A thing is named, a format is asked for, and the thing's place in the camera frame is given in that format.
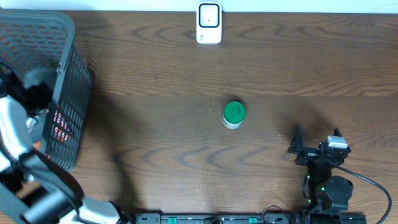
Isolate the green-capped white bottle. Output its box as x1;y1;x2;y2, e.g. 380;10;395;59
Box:
222;101;246;129

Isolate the orange Top chocolate bar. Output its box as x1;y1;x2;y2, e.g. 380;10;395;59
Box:
30;104;74;157

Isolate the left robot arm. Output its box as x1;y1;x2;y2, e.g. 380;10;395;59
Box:
1;63;136;223

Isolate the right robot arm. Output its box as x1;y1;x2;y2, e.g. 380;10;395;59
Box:
287;127;353;213

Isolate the white barcode scanner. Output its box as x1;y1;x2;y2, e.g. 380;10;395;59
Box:
196;1;222;44

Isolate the grey plastic basket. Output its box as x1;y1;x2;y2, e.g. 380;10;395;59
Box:
1;9;93;170

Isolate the black cable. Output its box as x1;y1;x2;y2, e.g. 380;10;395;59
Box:
320;146;393;224

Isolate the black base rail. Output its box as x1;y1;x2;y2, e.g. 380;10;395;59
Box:
134;213;367;224

